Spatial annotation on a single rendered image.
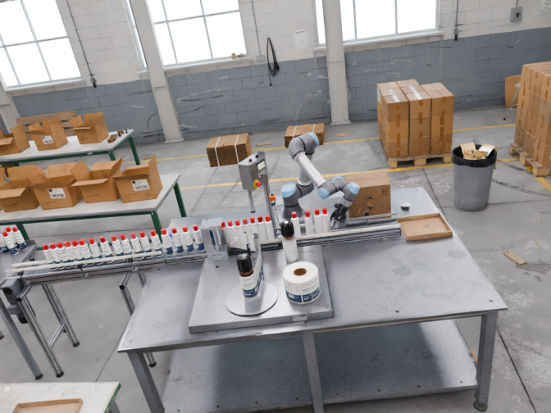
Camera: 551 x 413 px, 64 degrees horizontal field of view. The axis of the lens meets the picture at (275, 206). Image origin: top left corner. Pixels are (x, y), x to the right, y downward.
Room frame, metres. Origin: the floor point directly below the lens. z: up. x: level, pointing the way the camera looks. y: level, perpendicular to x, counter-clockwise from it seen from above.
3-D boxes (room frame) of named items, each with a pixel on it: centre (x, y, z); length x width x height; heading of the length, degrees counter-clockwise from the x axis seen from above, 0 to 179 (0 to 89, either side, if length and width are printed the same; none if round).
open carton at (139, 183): (4.10, 1.28, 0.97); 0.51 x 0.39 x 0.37; 175
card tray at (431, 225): (2.58, -0.99, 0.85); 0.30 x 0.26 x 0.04; 86
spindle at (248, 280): (2.06, 0.22, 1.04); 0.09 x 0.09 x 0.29
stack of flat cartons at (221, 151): (6.83, 0.59, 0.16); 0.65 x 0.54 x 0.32; 84
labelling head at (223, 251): (2.59, 0.44, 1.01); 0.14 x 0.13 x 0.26; 86
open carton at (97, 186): (4.21, 1.68, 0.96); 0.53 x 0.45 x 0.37; 171
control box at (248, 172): (2.74, 0.11, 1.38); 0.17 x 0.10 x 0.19; 141
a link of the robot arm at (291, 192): (2.99, -0.12, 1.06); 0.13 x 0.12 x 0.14; 122
